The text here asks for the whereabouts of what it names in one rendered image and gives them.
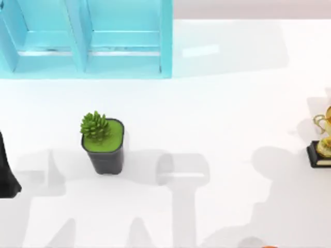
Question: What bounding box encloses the black pot with green plant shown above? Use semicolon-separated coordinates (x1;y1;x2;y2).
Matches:
80;111;126;176

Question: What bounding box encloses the light blue rack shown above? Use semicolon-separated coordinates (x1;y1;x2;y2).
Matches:
0;0;173;80

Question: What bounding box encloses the gold trophy on black base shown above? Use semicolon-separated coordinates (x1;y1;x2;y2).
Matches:
306;104;331;169

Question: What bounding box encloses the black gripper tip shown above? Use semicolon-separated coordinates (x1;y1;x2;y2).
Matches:
0;132;22;199

